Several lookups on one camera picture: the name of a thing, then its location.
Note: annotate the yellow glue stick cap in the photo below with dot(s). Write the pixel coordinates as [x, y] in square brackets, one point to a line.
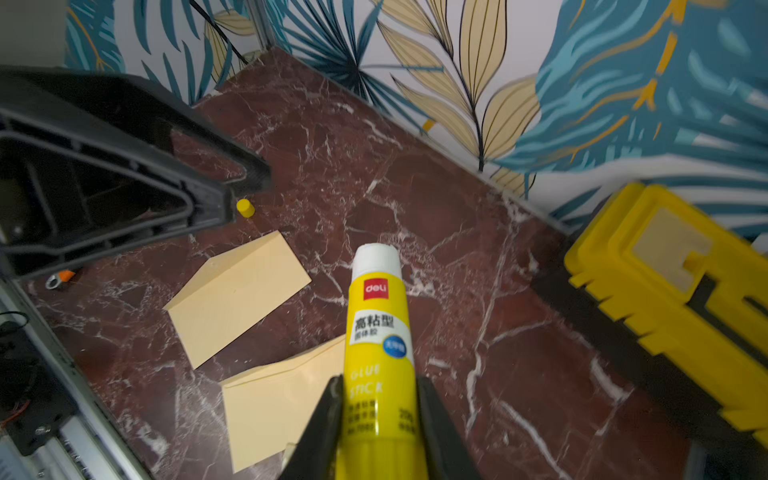
[245, 208]

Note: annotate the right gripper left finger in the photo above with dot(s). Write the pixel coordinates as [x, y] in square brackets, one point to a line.
[314, 455]

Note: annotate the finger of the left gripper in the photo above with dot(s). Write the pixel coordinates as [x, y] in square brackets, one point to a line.
[96, 164]

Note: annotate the left aluminium corner post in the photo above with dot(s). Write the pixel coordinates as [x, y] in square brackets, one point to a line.
[259, 15]

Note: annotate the middle manila envelope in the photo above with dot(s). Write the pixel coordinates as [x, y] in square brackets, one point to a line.
[268, 407]

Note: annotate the yellow black toolbox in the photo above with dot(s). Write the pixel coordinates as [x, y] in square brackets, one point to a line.
[678, 305]

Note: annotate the orange adjustable wrench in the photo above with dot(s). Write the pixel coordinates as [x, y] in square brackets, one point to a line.
[57, 280]

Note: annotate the yellow glue stick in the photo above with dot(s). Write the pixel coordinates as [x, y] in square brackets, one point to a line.
[381, 435]

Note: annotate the left manila envelope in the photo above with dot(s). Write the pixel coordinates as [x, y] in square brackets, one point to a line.
[232, 292]

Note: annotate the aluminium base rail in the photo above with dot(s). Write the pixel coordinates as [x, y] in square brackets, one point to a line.
[52, 424]

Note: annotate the manila envelope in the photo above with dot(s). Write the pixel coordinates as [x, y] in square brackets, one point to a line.
[232, 292]
[268, 407]

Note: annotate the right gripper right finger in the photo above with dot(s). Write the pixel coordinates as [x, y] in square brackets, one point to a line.
[446, 454]

